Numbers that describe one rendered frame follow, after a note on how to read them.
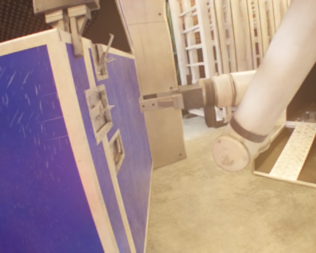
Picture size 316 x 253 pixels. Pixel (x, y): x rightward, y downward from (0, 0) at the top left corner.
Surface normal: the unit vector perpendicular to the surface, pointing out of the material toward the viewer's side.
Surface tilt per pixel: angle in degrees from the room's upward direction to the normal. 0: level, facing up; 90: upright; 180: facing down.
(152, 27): 90
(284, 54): 86
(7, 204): 90
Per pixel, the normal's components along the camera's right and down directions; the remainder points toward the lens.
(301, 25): -0.66, 0.27
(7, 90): -0.01, 0.26
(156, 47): 0.36, 0.19
